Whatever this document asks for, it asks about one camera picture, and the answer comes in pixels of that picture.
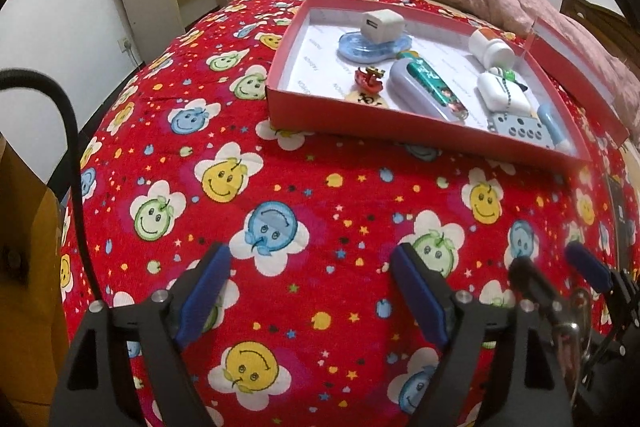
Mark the small red toy figure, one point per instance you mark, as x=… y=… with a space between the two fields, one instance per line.
x=367 y=79

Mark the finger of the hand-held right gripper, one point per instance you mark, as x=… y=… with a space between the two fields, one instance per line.
x=535 y=282
x=590 y=264

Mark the clear blue oval case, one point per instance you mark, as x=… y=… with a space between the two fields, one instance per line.
x=360 y=49

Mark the red cardboard box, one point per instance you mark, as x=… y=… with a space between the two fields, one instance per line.
x=350 y=117

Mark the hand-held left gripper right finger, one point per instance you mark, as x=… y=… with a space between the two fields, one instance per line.
x=420 y=297

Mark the white pill bottle orange label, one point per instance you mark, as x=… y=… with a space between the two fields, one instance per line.
x=487 y=47

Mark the brown wooden cabinet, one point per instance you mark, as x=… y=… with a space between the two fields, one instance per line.
x=30 y=307

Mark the white wall socket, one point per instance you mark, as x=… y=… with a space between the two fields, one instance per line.
x=126 y=42

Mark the white earbuds case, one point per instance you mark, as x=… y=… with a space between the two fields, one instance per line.
x=495 y=99

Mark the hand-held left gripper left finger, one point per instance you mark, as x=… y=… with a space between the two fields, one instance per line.
x=202 y=297

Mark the black remote control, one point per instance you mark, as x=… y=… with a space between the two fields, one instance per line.
x=620 y=212

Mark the white wall charger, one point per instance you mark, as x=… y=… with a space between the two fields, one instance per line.
x=380 y=27

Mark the round wooden chess piece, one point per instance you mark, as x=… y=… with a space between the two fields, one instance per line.
x=367 y=98

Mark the dark wooden headboard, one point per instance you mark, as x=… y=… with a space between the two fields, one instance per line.
x=600 y=22

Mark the grey block with holes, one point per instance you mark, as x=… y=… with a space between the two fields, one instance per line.
x=520 y=129

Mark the teal printed lighter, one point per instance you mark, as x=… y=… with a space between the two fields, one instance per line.
x=435 y=82

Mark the red smiley printed blanket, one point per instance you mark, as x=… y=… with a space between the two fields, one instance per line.
x=325 y=207

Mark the light blue plastic hook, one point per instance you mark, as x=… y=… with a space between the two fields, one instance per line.
x=550 y=122

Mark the red cardboard box lid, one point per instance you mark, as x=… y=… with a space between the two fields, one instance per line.
x=575 y=67

